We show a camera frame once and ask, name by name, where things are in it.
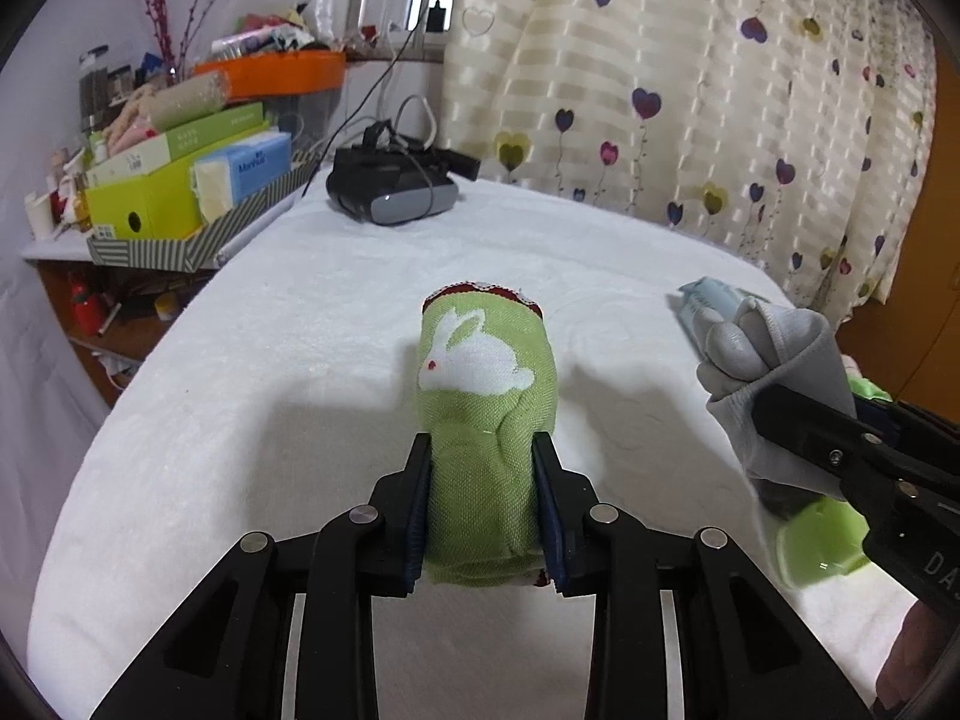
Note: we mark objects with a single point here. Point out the green cardboard box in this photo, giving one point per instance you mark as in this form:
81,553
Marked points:
145,192

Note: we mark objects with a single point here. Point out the orange tray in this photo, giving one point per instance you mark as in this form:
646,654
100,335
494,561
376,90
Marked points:
290,74

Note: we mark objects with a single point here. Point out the green rabbit sock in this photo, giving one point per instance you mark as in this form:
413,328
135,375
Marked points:
486,384

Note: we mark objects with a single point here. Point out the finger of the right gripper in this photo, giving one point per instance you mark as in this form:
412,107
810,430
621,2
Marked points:
909,429
823,437

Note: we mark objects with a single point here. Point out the grey VR headset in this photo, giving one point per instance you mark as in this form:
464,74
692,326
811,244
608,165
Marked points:
389,179

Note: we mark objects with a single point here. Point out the striped storage tray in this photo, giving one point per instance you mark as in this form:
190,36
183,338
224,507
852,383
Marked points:
206,246

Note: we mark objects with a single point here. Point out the green plastic jar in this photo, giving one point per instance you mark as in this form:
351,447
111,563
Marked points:
823,541

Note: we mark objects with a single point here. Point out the blue tissue pack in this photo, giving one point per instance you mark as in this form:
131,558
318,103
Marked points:
225,178

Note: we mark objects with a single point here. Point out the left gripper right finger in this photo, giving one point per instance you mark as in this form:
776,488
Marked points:
743,651

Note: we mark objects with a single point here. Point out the heart pattern curtain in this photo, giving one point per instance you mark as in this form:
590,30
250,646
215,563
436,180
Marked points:
793,133

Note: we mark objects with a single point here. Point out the wooden wardrobe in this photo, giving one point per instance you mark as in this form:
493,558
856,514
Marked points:
909,344

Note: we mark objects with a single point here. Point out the right hand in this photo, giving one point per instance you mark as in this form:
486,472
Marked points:
923,637

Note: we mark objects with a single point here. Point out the wet wipes pack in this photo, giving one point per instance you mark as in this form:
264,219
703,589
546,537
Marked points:
701,304

